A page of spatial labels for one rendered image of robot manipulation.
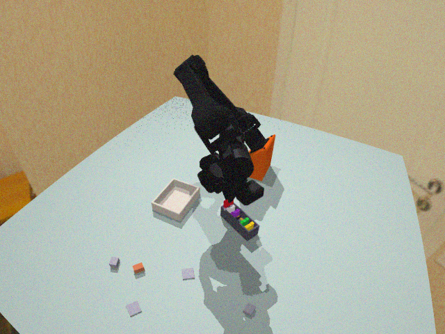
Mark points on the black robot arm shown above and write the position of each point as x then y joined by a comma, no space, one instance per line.
213,113

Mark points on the green fuse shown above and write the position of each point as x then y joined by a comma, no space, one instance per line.
245,221

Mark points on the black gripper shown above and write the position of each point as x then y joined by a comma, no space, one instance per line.
244,191

